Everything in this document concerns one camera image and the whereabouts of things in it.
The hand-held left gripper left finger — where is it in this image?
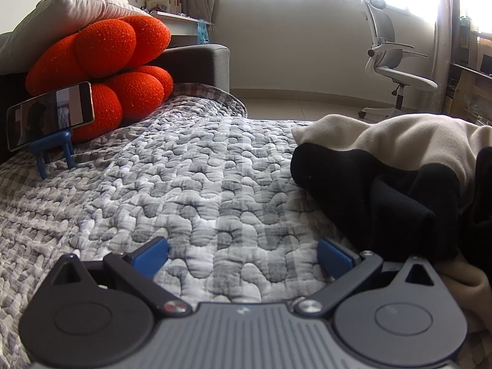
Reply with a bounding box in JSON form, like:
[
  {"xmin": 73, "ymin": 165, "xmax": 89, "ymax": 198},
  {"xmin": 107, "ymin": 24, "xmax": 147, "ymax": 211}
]
[{"xmin": 50, "ymin": 236, "xmax": 193, "ymax": 318}]

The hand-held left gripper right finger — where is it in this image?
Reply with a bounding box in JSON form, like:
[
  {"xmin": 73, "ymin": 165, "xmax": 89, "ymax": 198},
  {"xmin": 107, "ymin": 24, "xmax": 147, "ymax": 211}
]
[{"xmin": 290, "ymin": 237, "xmax": 442, "ymax": 318}]

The beige black raglan shirt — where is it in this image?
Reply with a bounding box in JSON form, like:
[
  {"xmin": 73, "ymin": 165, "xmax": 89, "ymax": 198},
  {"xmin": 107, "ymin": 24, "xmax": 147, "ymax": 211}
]
[{"xmin": 290, "ymin": 113, "xmax": 492, "ymax": 339}]

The grey checked quilt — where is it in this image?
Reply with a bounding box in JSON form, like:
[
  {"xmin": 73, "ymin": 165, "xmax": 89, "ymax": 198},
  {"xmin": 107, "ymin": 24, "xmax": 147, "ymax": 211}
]
[{"xmin": 0, "ymin": 83, "xmax": 370, "ymax": 369}]

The blue phone stand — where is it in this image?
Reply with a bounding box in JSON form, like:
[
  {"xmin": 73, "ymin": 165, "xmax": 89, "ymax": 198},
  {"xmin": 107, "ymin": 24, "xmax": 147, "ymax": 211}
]
[{"xmin": 30, "ymin": 130, "xmax": 75, "ymax": 179}]

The orange knitted pumpkin cushion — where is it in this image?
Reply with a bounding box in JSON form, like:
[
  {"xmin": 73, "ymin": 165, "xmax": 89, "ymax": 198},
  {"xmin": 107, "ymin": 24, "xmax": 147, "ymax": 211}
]
[
  {"xmin": 71, "ymin": 65, "xmax": 174, "ymax": 145},
  {"xmin": 25, "ymin": 14, "xmax": 172, "ymax": 97}
]

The smartphone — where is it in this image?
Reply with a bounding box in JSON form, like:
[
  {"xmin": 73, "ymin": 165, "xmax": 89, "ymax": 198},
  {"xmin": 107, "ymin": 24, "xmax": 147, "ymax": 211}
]
[{"xmin": 6, "ymin": 81, "xmax": 95, "ymax": 152}]

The grey sofa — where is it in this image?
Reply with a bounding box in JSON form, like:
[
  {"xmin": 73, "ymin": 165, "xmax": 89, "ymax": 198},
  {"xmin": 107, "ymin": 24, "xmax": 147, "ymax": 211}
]
[{"xmin": 0, "ymin": 44, "xmax": 230, "ymax": 162}]

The white office chair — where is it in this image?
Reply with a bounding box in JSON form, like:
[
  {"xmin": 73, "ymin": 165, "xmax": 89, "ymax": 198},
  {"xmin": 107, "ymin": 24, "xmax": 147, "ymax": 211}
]
[{"xmin": 357, "ymin": 0, "xmax": 439, "ymax": 120}]

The wooden shelf unit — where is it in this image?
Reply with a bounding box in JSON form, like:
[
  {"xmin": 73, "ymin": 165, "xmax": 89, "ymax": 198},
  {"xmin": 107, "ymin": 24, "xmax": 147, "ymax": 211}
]
[{"xmin": 442, "ymin": 15, "xmax": 492, "ymax": 127}]

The white desk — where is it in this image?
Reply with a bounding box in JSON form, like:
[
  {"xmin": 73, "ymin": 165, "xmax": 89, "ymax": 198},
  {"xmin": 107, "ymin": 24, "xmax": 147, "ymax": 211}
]
[{"xmin": 86, "ymin": 0, "xmax": 214, "ymax": 49}]

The row of books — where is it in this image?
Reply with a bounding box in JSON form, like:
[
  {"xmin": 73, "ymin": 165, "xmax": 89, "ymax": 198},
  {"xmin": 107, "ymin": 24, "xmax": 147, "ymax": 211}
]
[{"xmin": 146, "ymin": 0, "xmax": 184, "ymax": 15}]

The white pillow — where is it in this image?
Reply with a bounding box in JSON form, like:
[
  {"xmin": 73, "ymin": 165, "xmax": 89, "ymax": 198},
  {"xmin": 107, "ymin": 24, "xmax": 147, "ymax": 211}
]
[{"xmin": 0, "ymin": 0, "xmax": 149, "ymax": 73}]

